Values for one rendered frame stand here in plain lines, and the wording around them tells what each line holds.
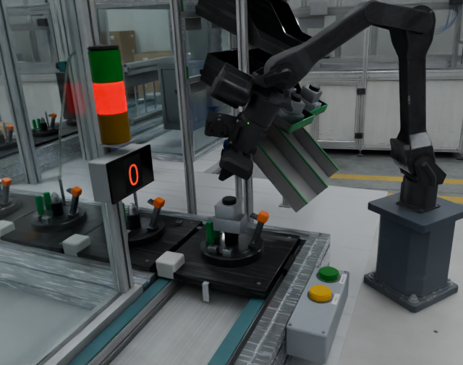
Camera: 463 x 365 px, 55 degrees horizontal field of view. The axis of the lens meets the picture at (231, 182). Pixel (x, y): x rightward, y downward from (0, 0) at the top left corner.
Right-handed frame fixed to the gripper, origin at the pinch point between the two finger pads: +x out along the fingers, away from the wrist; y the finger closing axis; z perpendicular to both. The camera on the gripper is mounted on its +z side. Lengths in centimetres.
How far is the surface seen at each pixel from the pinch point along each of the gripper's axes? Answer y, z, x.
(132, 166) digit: 13.8, 16.6, 0.9
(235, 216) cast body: 3.5, -6.1, 7.7
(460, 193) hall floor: -251, -221, 59
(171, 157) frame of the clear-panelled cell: -96, 9, 60
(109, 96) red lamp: 13.0, 24.3, -8.8
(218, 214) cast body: 3.0, -2.9, 9.6
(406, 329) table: 15.6, -44.5, 6.3
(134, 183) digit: 14.2, 14.9, 3.6
